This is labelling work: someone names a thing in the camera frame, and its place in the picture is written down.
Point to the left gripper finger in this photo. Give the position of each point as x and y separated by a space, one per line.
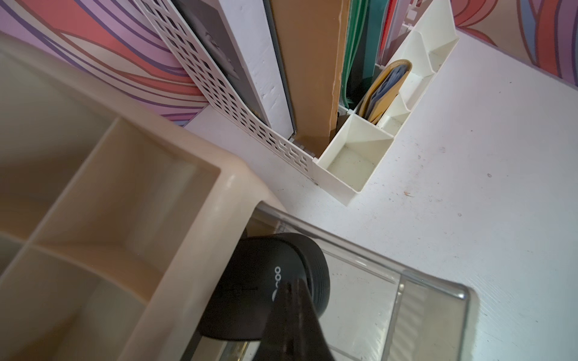
293 331

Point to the transparent top drawer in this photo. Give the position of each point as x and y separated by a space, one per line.
378 309

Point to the beige drawer organizer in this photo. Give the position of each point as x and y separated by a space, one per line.
116 225

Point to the white file rack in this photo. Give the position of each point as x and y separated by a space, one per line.
358 146

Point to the brown cardboard folder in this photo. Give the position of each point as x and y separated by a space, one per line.
312 40

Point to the white book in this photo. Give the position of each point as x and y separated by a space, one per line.
237 36

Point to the green folder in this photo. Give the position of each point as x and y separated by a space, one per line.
363 40

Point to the translucent grey folders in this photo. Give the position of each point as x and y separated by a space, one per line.
401 16

